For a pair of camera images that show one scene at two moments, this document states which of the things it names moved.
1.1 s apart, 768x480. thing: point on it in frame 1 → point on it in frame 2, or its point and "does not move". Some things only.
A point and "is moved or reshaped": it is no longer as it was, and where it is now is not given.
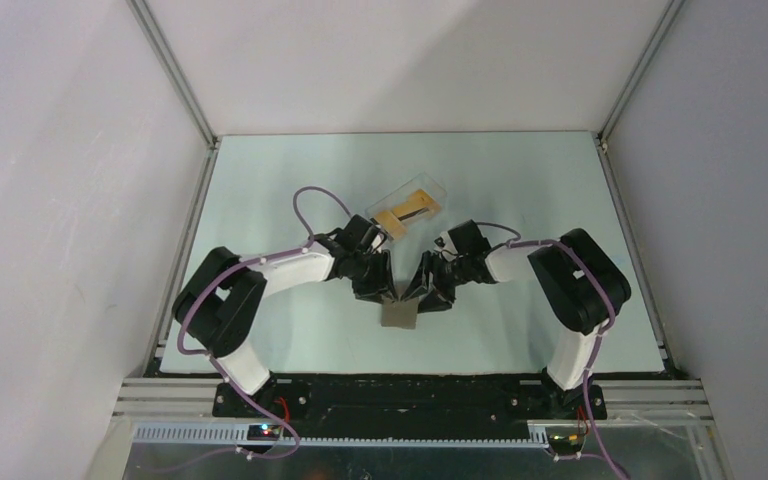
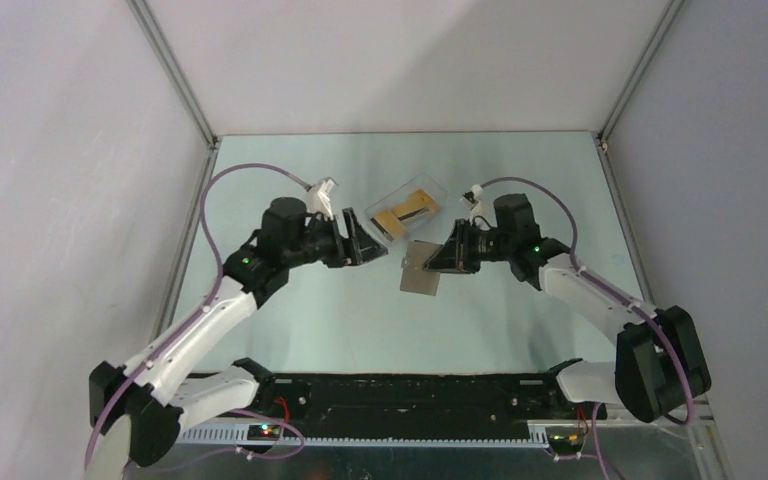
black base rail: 355,402 does not move
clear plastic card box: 409,206 does not move
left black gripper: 382,284 → 358,248
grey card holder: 402,314 is moved or reshaped
